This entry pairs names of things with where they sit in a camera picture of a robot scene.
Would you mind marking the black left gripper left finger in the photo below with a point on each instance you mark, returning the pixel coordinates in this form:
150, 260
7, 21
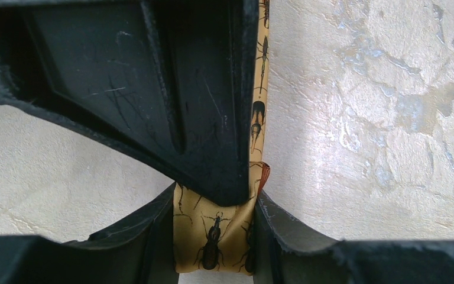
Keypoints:
135, 249

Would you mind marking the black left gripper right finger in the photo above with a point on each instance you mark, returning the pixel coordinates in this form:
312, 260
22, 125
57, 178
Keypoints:
289, 251

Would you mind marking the cream insect print tie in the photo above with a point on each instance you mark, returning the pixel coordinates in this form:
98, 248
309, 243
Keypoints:
210, 237

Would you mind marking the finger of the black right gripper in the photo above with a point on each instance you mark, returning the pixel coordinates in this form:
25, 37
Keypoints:
168, 83

